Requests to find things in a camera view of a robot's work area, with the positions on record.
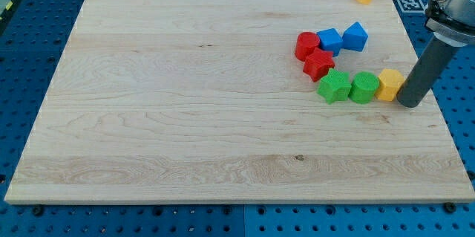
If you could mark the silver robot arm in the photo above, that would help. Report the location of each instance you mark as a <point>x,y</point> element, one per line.
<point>451,21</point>

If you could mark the blue triangle block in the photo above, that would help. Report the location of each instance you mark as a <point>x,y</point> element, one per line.
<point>355,37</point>

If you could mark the wooden board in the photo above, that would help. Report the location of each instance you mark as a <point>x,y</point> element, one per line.
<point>204,102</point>

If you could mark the red star block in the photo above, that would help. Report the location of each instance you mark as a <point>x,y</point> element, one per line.
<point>318,63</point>

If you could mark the red cylinder block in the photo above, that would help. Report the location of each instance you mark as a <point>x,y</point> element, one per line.
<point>306,43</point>

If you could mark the green star block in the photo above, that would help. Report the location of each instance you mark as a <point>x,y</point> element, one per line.
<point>335,86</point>

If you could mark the blue cube block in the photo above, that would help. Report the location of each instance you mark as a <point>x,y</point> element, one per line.
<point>330,40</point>

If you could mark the green cylinder block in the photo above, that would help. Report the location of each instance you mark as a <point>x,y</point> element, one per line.
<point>364,86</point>

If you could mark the yellow hexagon block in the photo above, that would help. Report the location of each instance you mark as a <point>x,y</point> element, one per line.
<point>390,81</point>

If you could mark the white fiducial marker tag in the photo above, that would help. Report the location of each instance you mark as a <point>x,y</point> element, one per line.
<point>411,6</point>

